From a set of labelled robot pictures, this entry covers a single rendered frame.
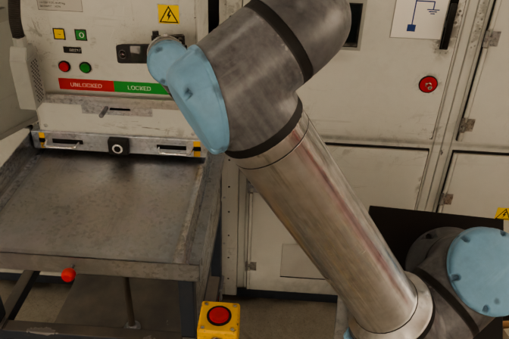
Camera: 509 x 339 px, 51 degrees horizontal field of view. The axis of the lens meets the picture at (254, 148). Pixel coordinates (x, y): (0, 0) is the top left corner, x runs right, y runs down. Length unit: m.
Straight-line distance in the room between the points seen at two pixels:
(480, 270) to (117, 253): 0.82
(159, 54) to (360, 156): 0.97
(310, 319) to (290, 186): 1.68
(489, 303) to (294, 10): 0.61
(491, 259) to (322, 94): 0.93
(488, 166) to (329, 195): 1.36
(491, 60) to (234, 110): 1.32
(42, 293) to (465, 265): 1.91
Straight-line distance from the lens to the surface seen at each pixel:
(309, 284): 2.28
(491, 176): 2.04
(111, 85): 1.59
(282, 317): 2.31
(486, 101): 1.87
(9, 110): 1.93
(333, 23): 0.63
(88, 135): 1.68
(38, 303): 2.48
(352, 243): 0.75
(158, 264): 1.32
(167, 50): 1.12
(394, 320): 0.91
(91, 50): 1.56
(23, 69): 1.53
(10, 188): 1.64
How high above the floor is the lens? 1.76
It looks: 32 degrees down
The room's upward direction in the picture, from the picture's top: 2 degrees clockwise
